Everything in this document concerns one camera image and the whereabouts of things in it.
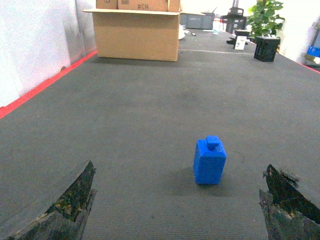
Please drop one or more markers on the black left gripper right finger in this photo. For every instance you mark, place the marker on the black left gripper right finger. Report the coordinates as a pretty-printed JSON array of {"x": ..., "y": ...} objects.
[{"x": 290, "y": 212}]

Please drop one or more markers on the red conveyor side rail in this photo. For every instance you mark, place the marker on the red conveyor side rail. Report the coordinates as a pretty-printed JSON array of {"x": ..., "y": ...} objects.
[{"x": 5, "y": 110}]

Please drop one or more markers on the green potted plant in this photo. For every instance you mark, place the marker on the green potted plant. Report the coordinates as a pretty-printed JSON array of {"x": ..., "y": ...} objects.
[{"x": 265, "y": 19}]

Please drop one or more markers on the blue plastic block part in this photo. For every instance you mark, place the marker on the blue plastic block part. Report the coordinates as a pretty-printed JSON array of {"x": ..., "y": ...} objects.
[{"x": 209, "y": 160}]

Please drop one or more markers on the black crate on belt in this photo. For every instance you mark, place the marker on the black crate on belt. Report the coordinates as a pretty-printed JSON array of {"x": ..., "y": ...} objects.
[{"x": 266, "y": 48}]

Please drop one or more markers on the large cardboard box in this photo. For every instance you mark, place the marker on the large cardboard box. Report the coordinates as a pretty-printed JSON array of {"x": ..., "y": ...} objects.
[{"x": 137, "y": 29}]

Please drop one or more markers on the black office chair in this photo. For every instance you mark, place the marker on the black office chair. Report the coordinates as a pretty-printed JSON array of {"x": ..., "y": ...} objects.
[{"x": 234, "y": 20}]

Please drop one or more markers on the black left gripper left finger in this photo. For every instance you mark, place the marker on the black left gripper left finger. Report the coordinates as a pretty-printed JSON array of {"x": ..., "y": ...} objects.
[{"x": 62, "y": 215}]

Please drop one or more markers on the grey storage bins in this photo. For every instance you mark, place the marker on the grey storage bins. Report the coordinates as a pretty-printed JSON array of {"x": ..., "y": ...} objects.
[{"x": 203, "y": 21}]

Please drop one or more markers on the white card sign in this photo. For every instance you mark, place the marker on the white card sign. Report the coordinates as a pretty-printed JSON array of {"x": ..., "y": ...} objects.
[{"x": 240, "y": 42}]

